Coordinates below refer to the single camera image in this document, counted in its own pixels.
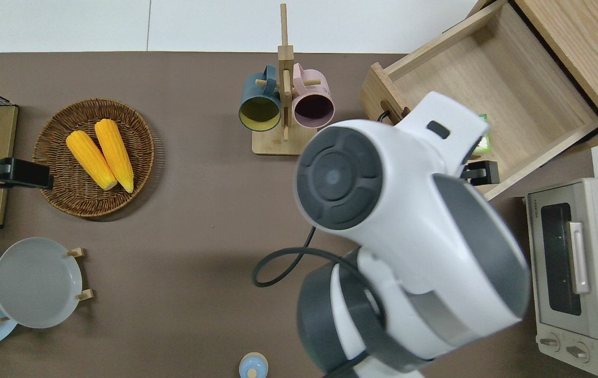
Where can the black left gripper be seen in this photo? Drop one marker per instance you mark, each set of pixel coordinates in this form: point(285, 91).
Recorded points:
point(20, 174)

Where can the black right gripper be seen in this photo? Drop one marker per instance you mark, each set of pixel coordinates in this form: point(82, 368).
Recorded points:
point(482, 173)

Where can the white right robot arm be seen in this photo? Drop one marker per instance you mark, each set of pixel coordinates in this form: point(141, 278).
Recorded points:
point(414, 247)

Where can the small green box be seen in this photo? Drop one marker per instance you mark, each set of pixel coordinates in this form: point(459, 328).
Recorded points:
point(484, 142)

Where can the brown wicker basket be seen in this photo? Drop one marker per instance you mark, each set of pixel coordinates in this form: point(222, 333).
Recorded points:
point(57, 173)

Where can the yellow corn cob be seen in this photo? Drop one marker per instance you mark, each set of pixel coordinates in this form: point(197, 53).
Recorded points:
point(115, 155)
point(91, 160)

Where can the grey round plate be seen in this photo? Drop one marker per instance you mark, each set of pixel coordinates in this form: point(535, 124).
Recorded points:
point(36, 283)

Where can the wooden plate rack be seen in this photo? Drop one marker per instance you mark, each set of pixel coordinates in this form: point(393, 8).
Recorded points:
point(85, 295)

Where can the white toaster oven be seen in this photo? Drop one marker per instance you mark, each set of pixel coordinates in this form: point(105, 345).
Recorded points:
point(593, 278)

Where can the light wooden cabinet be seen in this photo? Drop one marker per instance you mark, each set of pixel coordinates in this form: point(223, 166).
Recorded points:
point(582, 58)

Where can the pink mug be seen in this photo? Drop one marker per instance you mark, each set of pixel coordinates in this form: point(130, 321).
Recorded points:
point(313, 102)

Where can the brown table mat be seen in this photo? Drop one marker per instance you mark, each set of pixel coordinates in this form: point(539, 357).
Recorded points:
point(199, 236)

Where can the wooden mug rack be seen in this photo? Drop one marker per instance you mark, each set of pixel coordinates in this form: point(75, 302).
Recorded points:
point(277, 144)

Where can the dark teal mug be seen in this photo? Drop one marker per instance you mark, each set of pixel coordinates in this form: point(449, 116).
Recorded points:
point(259, 100)

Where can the small blue bottle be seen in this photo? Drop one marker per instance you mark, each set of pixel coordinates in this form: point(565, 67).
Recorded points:
point(253, 366)

